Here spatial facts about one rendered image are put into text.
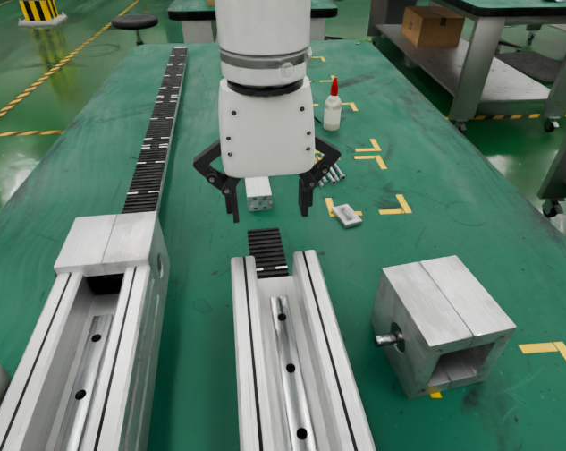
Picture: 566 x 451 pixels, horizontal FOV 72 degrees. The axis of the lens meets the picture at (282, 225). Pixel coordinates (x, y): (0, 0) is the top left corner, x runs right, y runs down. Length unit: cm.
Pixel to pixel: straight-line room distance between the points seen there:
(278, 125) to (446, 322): 25
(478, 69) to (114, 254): 259
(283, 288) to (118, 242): 20
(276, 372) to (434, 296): 17
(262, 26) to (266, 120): 9
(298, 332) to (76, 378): 22
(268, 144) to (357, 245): 26
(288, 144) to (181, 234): 28
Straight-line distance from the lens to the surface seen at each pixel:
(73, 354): 46
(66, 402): 44
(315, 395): 39
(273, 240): 59
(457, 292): 43
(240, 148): 41
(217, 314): 51
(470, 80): 283
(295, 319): 44
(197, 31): 246
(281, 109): 39
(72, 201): 77
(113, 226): 52
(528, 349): 55
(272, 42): 36
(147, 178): 72
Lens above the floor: 117
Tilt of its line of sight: 39 degrees down
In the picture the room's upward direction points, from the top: straight up
